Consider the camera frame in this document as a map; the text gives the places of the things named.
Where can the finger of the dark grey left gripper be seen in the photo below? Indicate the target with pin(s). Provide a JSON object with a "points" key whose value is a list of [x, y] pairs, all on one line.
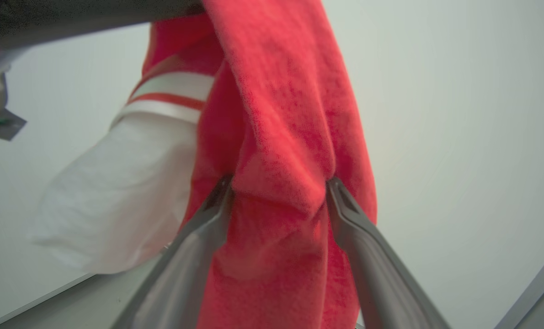
{"points": [[71, 16]]}

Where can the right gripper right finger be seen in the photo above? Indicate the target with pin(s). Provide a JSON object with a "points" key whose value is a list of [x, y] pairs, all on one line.
{"points": [[372, 265]]}

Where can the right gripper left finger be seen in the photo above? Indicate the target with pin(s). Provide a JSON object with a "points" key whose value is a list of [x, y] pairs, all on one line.
{"points": [[185, 260]]}

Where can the white garment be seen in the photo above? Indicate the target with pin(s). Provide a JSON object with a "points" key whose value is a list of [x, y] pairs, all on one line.
{"points": [[116, 192]]}

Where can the red basketball jersey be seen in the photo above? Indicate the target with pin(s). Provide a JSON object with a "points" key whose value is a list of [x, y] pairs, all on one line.
{"points": [[281, 114]]}

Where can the grey partition corner post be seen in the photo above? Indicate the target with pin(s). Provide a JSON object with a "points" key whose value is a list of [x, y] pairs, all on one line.
{"points": [[539, 297]]}

